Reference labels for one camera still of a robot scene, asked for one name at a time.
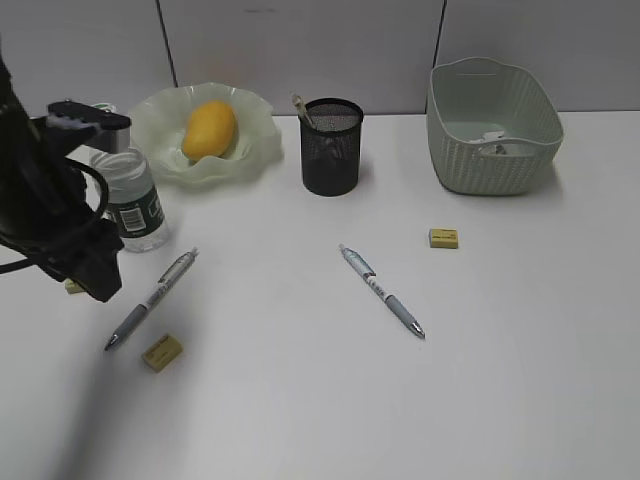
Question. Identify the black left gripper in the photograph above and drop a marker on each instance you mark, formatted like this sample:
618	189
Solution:
91	261

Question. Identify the clear plastic water bottle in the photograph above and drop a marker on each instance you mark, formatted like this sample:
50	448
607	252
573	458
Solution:
134	205

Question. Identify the yellow mango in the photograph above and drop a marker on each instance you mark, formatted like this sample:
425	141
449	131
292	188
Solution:
210	131

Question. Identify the beige grip ballpoint pen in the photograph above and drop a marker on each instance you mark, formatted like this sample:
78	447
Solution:
302	112

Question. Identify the grey grip ballpoint pen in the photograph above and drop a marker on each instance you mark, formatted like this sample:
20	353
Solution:
366	272

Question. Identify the waste paper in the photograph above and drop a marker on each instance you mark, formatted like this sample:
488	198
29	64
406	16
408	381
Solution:
493	143

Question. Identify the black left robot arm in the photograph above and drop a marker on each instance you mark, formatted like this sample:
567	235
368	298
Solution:
52	207

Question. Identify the yellow eraser near bottle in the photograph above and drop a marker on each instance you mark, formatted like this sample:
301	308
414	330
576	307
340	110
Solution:
72	287

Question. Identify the yellow eraser front left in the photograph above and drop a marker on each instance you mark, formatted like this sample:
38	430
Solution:
160	354

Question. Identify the pale green wavy plate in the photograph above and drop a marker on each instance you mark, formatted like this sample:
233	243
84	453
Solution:
159	126

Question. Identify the black mesh pen holder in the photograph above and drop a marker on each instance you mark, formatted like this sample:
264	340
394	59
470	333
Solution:
331	146

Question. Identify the yellow eraser near basket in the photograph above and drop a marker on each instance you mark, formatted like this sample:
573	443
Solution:
443	238

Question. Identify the pale green woven basket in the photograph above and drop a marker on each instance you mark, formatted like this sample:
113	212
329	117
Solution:
469	97

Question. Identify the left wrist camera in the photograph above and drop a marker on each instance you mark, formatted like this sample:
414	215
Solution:
99	128

